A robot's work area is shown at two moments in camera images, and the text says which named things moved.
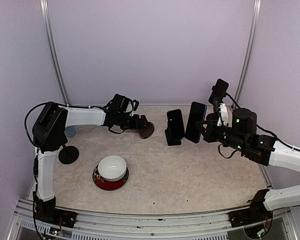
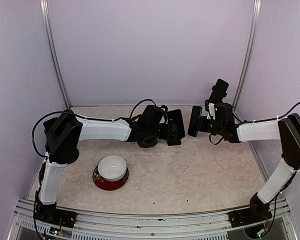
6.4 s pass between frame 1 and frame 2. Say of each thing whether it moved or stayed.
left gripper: moved
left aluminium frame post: stayed
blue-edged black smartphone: stayed
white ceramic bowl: stayed
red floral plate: stayed
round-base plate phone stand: moved
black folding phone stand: stayed
